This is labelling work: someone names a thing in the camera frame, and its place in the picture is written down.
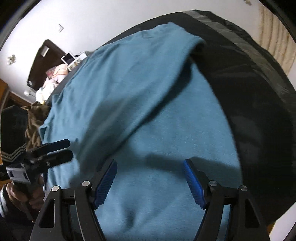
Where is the teal knit sweater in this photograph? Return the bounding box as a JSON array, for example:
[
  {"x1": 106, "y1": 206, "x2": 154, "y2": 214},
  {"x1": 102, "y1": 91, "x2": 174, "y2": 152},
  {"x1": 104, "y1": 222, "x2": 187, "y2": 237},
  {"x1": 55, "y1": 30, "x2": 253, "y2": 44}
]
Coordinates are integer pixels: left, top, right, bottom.
[{"x1": 40, "y1": 23, "x2": 242, "y2": 240}]

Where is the person's left hand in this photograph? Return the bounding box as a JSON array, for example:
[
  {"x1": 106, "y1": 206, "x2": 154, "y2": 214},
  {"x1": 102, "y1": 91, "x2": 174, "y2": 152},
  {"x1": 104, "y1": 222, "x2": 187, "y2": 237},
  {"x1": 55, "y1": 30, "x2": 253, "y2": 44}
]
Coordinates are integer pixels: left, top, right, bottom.
[{"x1": 6, "y1": 175, "x2": 45, "y2": 212}]

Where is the brown crumpled garment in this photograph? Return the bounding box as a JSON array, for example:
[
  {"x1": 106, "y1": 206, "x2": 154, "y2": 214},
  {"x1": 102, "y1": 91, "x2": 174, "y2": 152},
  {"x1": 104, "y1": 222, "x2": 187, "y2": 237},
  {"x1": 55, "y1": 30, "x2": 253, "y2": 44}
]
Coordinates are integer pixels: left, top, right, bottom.
[{"x1": 22, "y1": 102, "x2": 51, "y2": 150}]

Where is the brown wooden wardrobe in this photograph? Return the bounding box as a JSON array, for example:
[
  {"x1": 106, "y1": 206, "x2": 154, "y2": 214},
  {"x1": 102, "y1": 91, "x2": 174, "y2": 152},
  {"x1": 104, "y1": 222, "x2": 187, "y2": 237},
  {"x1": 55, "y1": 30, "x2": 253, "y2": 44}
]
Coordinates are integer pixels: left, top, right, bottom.
[{"x1": 0, "y1": 80, "x2": 30, "y2": 111}]

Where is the pile of pink white bedding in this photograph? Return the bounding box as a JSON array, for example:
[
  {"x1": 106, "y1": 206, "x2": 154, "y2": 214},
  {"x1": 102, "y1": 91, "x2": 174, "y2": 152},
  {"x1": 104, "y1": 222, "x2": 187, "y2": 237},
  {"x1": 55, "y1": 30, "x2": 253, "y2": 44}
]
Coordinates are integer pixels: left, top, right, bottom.
[{"x1": 36, "y1": 64, "x2": 69, "y2": 104}]

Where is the white tablet device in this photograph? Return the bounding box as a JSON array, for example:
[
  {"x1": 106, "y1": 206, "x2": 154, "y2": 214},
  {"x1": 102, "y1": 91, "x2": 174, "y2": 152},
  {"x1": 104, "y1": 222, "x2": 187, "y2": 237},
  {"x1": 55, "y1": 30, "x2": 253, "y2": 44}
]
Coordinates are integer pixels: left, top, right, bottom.
[{"x1": 61, "y1": 52, "x2": 75, "y2": 65}]

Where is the dark wooden headboard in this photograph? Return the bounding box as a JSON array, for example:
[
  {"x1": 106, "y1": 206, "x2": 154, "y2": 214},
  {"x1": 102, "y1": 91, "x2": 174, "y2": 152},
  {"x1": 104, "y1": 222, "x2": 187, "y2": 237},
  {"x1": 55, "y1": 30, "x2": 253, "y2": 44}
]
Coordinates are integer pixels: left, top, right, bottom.
[{"x1": 27, "y1": 39, "x2": 66, "y2": 91}]

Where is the beige curtain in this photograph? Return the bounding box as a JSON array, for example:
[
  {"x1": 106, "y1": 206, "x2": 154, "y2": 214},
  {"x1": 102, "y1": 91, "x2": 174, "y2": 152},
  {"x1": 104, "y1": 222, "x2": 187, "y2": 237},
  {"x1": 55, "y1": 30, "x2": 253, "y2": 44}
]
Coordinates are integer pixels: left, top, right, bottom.
[{"x1": 257, "y1": 4, "x2": 295, "y2": 75}]

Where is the photo collage frame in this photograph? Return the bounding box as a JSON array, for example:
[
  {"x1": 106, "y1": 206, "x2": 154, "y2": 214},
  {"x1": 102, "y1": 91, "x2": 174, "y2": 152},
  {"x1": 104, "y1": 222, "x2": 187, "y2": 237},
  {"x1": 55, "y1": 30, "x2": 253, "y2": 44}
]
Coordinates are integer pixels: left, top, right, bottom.
[{"x1": 67, "y1": 57, "x2": 83, "y2": 71}]

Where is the wall decoration ornament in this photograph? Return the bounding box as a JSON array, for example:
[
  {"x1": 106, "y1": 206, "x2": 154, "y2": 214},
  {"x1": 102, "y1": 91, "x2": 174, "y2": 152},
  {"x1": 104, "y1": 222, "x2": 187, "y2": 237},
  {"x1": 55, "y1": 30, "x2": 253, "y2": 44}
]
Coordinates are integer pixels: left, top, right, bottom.
[{"x1": 7, "y1": 54, "x2": 16, "y2": 65}]

